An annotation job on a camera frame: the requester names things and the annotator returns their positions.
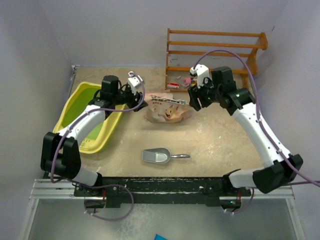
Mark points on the blue object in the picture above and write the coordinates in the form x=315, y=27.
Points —
x=159, y=237

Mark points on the aluminium rail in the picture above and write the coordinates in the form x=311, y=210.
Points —
x=45, y=189

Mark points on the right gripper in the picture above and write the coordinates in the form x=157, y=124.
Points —
x=195, y=93

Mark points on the orange wooden shelf rack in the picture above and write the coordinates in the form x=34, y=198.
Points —
x=251, y=57

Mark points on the silver metal scoop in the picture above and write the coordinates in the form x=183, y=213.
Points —
x=160, y=155

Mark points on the black base frame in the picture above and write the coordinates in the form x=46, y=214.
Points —
x=208, y=191

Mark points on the pink cat litter bag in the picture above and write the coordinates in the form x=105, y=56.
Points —
x=164, y=108

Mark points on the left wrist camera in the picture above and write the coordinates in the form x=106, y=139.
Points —
x=134, y=81

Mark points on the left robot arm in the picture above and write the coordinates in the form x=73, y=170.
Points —
x=60, y=151

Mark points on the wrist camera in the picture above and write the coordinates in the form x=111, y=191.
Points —
x=134, y=81
x=201, y=72

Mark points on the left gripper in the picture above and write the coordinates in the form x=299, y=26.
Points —
x=134, y=104

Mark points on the red white small box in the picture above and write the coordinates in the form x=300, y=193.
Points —
x=171, y=85

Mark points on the yellow green litter box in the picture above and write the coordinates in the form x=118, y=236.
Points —
x=96, y=140

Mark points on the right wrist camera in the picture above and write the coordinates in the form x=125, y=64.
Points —
x=201, y=72

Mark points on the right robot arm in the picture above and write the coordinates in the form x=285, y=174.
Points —
x=218, y=86

